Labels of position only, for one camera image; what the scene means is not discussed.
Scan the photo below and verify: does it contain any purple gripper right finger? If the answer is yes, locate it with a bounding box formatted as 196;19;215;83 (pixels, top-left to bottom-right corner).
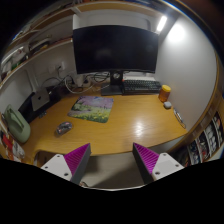
132;143;183;184

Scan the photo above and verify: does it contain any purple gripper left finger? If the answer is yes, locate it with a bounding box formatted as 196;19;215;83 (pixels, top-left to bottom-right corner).
42;144;91;185

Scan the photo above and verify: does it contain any grey computer mouse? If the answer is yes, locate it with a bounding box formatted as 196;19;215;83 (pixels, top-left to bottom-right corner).
56;122;73;136

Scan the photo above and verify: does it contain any floral landscape mouse pad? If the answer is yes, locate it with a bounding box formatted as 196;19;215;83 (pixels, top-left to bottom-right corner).
68;96;114;123

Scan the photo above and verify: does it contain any pen on desk edge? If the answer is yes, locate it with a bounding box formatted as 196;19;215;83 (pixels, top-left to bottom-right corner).
173;108;186;129

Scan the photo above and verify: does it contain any shelf unit with items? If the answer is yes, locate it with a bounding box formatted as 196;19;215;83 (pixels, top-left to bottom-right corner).
179;111;224;168

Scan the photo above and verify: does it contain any small grey round device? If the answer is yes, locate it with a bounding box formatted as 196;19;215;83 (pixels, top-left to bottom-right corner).
163;101;172;109

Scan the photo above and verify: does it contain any green bag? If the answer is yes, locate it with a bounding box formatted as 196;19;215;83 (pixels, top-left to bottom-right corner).
4;104;31;143

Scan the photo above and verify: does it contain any orange lidded jar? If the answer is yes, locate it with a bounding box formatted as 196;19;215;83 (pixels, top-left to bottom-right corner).
158;85;171;102

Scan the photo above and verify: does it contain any silver laptop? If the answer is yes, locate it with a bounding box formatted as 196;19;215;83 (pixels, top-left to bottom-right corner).
31;88;50;111

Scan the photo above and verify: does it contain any black mechanical keyboard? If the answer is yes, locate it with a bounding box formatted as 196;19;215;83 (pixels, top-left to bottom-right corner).
123;80;161;94

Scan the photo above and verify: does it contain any black computer monitor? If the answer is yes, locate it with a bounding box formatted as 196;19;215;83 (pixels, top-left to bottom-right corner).
73;25;159;96

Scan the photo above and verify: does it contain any white light bar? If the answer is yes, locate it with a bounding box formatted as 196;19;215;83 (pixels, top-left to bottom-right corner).
156;16;167;32

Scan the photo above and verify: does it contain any white cable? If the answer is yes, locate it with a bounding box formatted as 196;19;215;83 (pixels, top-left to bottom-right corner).
64;75;92;95

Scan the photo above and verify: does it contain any white wall socket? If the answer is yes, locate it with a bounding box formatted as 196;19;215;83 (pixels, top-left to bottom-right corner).
56;61;65;71

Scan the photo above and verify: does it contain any wooden wall shelf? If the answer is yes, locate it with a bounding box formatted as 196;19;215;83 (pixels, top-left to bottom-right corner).
0;0;161;90

